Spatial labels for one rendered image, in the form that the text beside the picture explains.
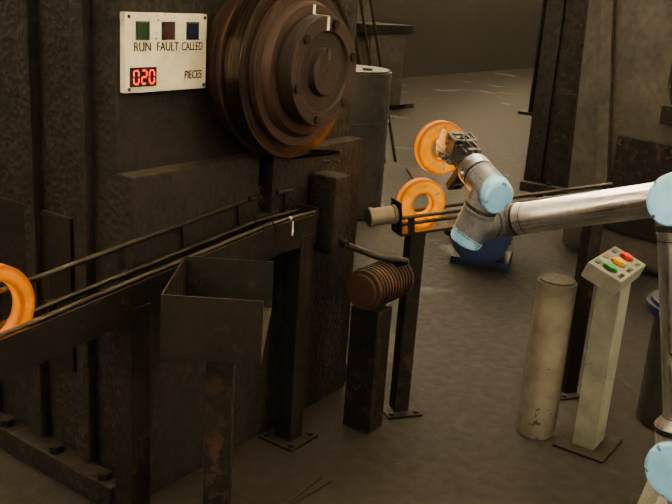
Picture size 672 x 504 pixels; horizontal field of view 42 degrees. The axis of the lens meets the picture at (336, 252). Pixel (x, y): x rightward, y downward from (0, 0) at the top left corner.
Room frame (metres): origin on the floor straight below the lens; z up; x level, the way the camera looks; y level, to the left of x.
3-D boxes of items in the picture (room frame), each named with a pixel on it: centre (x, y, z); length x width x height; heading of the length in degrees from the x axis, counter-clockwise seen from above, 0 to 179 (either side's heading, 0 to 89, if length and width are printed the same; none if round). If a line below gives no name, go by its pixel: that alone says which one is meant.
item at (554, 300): (2.51, -0.68, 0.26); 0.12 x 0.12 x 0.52
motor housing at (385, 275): (2.51, -0.14, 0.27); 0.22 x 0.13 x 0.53; 146
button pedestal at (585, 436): (2.46, -0.84, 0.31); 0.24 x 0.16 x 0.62; 146
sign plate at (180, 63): (2.09, 0.44, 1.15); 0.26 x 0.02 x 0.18; 146
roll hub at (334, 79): (2.26, 0.07, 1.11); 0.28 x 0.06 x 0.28; 146
